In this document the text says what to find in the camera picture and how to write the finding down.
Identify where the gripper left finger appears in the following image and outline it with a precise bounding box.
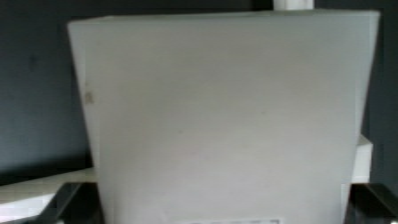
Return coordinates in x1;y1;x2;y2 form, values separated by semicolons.
33;182;102;224

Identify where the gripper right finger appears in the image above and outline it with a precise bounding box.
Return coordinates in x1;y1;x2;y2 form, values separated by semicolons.
342;183;398;224

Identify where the white cabinet top block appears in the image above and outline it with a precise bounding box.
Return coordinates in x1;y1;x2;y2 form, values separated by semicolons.
67;10;380;224

